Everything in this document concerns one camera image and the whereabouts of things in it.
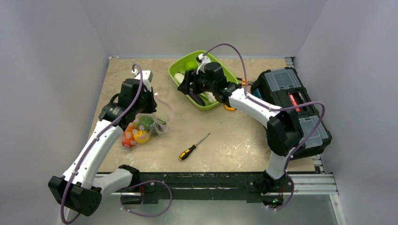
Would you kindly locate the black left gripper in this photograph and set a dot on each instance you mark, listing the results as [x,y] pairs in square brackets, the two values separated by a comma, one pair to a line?
[151,108]

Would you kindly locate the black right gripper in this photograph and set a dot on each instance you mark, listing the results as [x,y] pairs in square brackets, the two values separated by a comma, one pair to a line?
[189,86]

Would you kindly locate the green mango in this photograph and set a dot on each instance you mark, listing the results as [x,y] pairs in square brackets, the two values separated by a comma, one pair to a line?
[145,122]

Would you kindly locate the clear zip bag pink dots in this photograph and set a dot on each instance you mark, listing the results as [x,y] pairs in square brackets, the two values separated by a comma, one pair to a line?
[164,112]

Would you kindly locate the green apple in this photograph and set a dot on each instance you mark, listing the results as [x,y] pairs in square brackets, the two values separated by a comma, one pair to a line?
[191,65]

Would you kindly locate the orange persimmon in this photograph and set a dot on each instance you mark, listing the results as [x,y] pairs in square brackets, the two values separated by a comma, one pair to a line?
[132,127]

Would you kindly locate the red bell pepper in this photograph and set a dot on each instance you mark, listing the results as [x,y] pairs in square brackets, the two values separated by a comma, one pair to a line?
[128,139]

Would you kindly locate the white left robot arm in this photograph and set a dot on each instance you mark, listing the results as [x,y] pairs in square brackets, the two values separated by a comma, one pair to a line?
[78,188]

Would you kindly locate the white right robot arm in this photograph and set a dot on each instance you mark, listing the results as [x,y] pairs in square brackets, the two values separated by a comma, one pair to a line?
[282,126]

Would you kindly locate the purple eggplant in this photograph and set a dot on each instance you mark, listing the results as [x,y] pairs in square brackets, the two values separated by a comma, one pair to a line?
[197,99]

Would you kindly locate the green bok choy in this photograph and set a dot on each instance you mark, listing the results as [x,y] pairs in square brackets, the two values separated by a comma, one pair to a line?
[210,98]

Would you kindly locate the yellow tape measure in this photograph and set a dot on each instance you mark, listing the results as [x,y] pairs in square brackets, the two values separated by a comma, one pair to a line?
[231,109]

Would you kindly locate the yellow black screwdriver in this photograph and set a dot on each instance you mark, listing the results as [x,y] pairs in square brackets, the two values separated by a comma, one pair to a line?
[185,154]

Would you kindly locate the black toolbox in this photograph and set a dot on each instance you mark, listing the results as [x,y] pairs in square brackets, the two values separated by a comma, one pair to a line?
[282,87]

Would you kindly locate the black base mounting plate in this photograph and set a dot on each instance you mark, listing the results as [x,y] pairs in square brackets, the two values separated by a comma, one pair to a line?
[151,193]

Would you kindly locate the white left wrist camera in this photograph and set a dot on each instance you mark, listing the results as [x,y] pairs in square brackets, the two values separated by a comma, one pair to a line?
[146,77]

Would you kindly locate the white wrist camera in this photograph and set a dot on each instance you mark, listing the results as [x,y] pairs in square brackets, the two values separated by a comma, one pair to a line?
[202,60]
[146,77]

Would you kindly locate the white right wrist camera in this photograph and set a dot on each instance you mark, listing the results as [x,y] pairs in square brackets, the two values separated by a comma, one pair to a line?
[202,60]

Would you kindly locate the orange handled pliers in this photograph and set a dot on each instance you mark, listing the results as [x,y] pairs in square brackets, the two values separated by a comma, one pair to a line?
[244,82]

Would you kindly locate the aluminium frame rail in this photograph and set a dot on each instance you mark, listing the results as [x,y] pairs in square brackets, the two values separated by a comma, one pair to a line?
[301,184]

